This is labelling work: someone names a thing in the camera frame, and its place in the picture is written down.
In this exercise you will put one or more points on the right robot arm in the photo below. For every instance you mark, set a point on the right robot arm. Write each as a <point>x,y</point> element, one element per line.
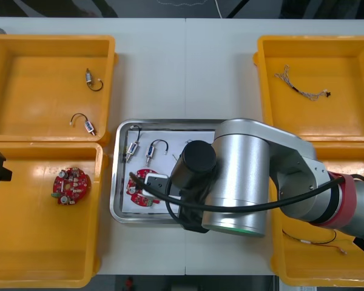
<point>239,169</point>

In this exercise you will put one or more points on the white paper sheet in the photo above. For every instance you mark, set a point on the white paper sheet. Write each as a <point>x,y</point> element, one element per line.
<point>176,135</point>

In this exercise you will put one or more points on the round red circuit board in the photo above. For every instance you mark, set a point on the round red circuit board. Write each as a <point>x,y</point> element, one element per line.
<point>67,188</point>
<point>136,199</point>

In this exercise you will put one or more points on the solenoid with white label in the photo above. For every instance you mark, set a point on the solenoid with white label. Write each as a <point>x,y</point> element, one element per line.
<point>88,78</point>

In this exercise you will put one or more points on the steel tray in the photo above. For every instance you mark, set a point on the steel tray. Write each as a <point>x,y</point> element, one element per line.
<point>115,194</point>

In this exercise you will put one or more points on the yellow-orange plastic bin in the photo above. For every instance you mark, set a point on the yellow-orange plastic bin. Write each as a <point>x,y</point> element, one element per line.
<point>24,230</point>
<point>345,60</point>
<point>306,266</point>
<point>6,91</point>

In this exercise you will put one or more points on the solenoid with blue-white label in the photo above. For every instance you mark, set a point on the solenoid with blue-white label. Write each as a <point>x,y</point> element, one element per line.
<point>88,126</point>

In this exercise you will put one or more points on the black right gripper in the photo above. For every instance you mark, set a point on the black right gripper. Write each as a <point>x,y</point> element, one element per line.
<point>194,215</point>

